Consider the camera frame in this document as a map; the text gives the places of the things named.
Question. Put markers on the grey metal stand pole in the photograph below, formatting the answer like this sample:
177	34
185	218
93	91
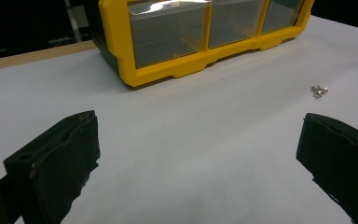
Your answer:
74	21

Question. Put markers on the set of clear organizer drawers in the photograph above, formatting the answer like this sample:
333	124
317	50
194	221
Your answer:
167	37

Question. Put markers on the yellow black organizer cabinet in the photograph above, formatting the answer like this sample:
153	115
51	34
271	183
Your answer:
167	67

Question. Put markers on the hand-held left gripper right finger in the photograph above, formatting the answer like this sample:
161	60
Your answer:
341	158

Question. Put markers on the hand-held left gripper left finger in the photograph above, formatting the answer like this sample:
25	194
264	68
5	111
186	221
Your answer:
59	161

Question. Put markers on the small silver screw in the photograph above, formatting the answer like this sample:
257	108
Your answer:
314	89
323	90
318	94

